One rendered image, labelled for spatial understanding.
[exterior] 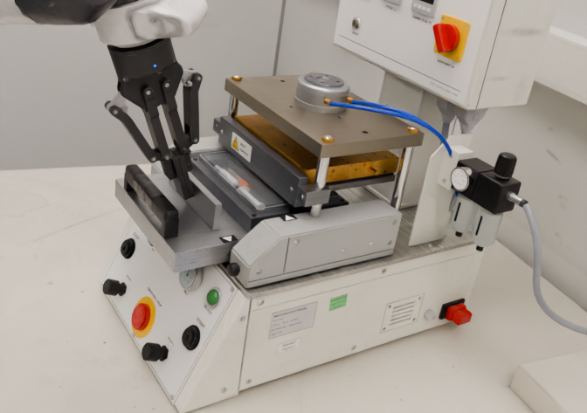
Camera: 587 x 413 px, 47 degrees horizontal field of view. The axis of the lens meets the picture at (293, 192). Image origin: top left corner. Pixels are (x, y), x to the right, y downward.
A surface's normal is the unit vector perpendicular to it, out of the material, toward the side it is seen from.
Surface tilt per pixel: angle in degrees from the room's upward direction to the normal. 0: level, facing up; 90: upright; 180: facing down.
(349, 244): 90
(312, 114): 0
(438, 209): 90
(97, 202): 0
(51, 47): 90
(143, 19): 102
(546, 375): 0
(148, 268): 65
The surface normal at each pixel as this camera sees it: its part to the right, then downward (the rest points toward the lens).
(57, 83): 0.40, 0.46
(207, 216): -0.83, 0.13
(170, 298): -0.70, -0.26
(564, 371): 0.14, -0.89
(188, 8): 0.14, -0.73
